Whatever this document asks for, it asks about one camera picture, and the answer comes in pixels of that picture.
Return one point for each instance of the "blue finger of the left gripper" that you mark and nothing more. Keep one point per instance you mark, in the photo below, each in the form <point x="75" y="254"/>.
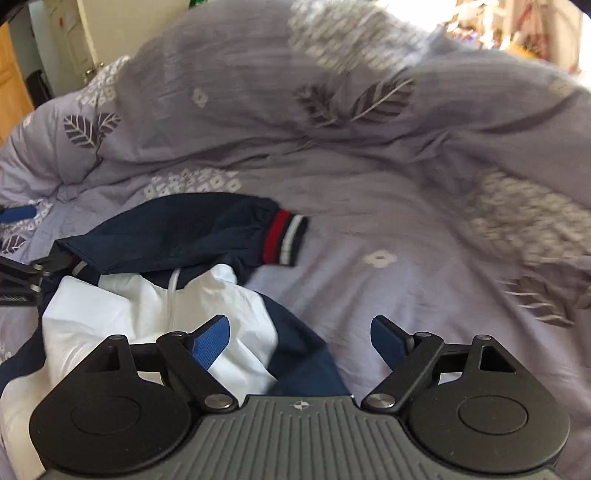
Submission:
<point x="16" y="214"/>

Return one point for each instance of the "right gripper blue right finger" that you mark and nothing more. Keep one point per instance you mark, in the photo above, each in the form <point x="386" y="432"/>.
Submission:
<point x="412" y="360"/>

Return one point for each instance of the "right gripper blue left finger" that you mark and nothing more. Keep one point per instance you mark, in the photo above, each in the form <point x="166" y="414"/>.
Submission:
<point x="188" y="358"/>

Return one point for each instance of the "navy white track jacket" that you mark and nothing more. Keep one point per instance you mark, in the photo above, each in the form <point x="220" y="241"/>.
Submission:
<point x="170" y="264"/>

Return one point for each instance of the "wooden wardrobe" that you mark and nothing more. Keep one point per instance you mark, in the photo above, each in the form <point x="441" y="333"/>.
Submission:
<point x="15" y="102"/>

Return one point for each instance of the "white door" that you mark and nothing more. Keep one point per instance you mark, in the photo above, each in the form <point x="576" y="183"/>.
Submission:
<point x="77" y="64"/>

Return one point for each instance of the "purple floral duvet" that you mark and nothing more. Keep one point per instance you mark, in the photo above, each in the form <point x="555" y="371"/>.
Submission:
<point x="446" y="188"/>

